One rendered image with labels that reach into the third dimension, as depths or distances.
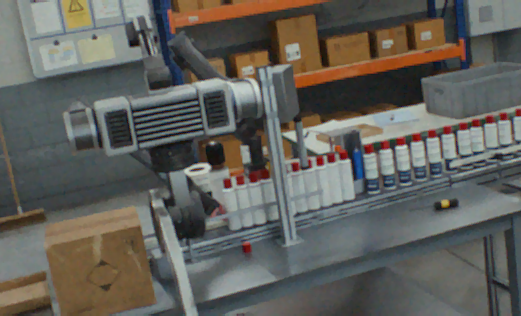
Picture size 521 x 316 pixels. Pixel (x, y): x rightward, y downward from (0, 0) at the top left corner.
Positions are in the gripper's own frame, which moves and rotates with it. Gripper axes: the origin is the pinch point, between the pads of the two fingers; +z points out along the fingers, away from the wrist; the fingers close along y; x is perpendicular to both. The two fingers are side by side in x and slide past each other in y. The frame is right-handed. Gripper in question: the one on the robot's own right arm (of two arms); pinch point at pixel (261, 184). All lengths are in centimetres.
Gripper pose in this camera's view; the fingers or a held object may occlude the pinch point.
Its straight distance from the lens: 302.0
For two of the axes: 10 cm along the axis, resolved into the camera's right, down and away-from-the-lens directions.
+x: 3.3, 1.7, -9.3
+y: -9.3, 2.1, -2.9
